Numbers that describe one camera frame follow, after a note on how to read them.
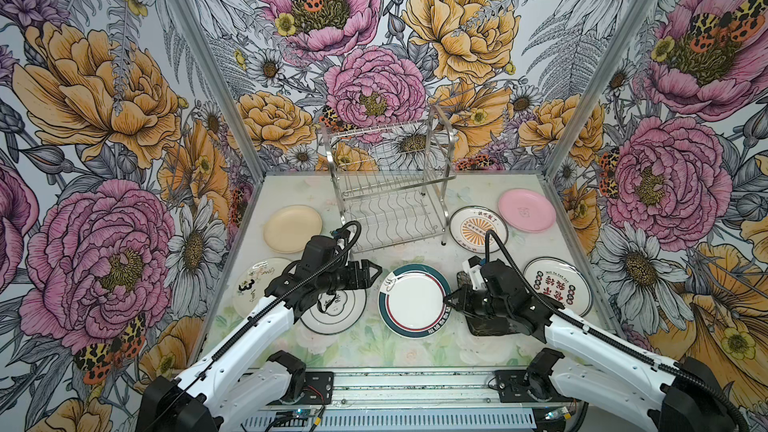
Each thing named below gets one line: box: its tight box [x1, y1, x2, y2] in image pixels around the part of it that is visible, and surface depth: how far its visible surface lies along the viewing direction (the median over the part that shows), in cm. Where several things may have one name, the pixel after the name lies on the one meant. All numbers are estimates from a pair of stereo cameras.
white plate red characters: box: [523, 256, 593, 317], surface depth 93 cm
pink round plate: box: [498, 188, 557, 233], surface depth 113 cm
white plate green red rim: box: [378, 263, 451, 339], surface depth 83 cm
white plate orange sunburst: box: [449, 205, 509, 254], surface depth 107 cm
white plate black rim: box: [300, 288, 368, 335], surface depth 87 cm
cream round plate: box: [263, 204, 323, 254], surface depth 107 cm
